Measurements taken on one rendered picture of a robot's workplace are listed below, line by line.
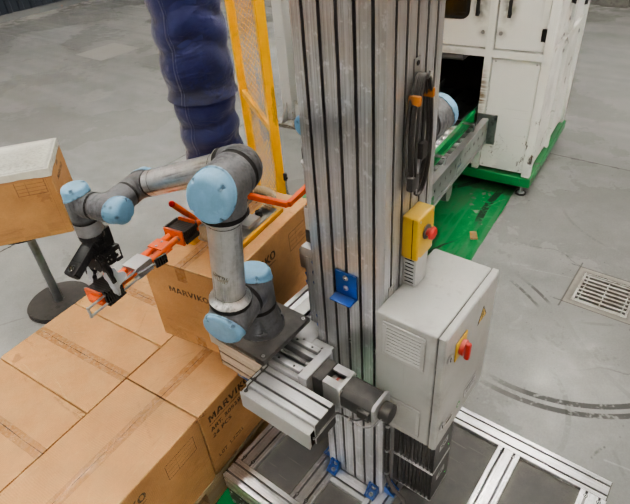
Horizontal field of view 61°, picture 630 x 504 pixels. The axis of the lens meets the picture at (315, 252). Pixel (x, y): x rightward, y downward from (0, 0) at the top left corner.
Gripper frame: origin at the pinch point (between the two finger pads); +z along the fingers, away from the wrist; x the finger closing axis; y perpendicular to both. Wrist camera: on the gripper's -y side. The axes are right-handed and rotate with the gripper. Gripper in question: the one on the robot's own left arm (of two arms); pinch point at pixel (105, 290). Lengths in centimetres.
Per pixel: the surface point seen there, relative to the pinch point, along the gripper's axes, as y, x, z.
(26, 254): 92, 231, 122
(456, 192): 296, -31, 118
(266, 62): 155, 40, -19
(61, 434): -20, 29, 66
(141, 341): 29, 36, 66
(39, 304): 57, 169, 118
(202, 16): 56, -9, -66
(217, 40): 60, -9, -58
